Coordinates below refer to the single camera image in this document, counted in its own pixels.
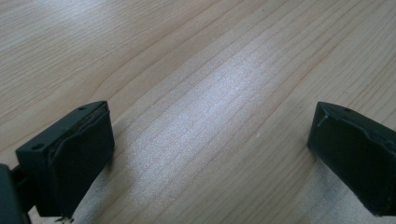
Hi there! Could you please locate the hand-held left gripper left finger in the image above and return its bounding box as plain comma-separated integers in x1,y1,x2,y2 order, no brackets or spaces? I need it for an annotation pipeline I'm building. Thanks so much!
15,100,116,218

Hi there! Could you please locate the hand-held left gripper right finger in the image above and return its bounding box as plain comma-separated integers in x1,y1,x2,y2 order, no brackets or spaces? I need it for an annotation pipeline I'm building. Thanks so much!
306,101,396,217

